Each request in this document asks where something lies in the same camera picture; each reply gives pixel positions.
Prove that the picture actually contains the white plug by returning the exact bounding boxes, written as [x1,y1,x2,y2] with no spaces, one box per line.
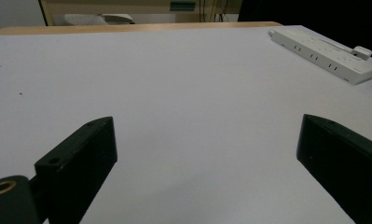
[351,45,372,62]

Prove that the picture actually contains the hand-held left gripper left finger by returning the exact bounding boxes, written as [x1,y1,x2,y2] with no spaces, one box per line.
[34,116,118,224]

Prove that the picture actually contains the white office chair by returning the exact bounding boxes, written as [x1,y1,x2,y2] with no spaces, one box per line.
[62,13,136,26]

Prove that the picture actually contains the dark cables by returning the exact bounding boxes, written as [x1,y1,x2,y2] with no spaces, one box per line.
[199,0,234,23]

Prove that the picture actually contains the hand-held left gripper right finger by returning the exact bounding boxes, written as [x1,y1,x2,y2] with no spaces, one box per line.
[296,113,372,224]

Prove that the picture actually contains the white power strip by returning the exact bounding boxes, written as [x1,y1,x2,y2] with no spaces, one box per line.
[268,27,372,86]

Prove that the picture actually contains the wooden table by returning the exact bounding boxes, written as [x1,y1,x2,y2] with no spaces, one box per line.
[0,21,282,36]

